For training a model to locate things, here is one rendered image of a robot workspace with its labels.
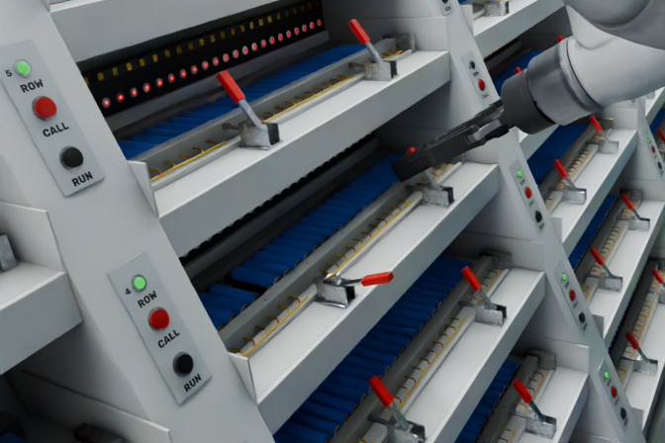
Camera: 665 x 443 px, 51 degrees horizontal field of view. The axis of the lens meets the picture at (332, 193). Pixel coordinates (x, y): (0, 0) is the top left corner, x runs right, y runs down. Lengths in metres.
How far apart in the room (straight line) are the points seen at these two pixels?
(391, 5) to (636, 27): 0.91
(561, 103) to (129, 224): 0.49
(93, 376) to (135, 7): 0.33
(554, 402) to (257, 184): 0.66
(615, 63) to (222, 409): 0.52
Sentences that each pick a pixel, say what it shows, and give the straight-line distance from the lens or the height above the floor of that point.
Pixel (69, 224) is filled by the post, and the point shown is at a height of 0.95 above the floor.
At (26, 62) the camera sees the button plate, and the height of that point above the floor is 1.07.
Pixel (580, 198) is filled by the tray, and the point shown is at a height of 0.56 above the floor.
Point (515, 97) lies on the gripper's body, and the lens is 0.86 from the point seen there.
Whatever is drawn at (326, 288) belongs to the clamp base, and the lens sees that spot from 0.77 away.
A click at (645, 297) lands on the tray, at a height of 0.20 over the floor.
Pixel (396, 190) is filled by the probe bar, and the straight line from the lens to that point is 0.98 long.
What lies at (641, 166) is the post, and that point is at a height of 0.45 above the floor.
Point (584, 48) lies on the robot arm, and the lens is 0.81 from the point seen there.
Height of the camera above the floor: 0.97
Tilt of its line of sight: 9 degrees down
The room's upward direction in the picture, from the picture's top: 26 degrees counter-clockwise
